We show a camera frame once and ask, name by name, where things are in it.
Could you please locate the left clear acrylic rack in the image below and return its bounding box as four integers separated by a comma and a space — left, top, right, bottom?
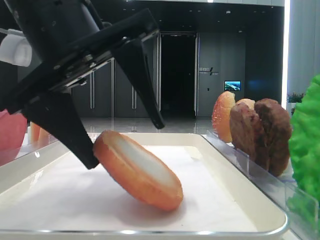
0, 133, 57, 166

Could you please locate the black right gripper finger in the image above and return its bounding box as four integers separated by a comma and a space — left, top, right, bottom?
22, 92, 99, 170

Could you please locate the outer brown meat patty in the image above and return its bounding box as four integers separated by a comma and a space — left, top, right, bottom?
254, 98, 292, 177

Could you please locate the outer red tomato slice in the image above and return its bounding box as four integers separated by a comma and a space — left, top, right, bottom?
0, 110, 27, 151

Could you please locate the green lettuce leaf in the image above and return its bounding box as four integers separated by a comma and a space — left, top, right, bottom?
288, 75, 320, 230

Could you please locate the small wall screen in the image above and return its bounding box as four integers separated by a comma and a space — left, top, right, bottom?
224, 81, 241, 92

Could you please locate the right clear acrylic rack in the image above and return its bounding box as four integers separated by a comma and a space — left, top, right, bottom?
203, 130, 320, 240

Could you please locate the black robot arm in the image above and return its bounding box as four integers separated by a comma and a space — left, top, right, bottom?
0, 0, 165, 169

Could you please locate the bun slice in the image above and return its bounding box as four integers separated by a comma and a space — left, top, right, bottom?
93, 130, 184, 211
236, 98, 255, 110

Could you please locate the brown meat patty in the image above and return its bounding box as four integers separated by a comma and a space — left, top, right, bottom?
229, 102, 270, 170
254, 98, 292, 177

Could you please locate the inner brown meat patty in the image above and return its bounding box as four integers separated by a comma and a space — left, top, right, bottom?
229, 102, 270, 170

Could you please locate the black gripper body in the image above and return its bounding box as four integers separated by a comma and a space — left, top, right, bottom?
0, 9, 158, 114

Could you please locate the white rectangular metal tray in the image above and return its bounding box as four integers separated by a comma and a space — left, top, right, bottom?
0, 133, 289, 240

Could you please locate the right inner bun top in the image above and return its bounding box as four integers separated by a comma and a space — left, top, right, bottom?
212, 91, 236, 143

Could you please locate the clear acrylic rack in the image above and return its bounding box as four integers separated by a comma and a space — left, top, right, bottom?
0, 133, 57, 166
203, 130, 320, 240

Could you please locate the potted plant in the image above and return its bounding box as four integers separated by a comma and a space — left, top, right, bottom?
286, 92, 305, 116

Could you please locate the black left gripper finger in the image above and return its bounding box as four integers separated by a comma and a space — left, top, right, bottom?
111, 37, 165, 130

